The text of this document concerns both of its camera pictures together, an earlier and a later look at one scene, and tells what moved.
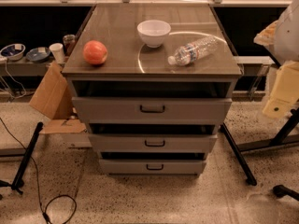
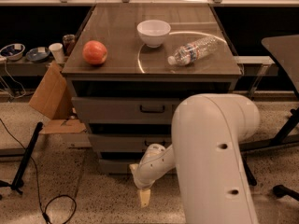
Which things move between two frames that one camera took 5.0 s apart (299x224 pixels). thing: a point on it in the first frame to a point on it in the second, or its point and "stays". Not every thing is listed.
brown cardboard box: [53, 97] stays
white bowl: [153, 32] stays
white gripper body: [288, 36] to [140, 178]
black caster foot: [280, 190] stays
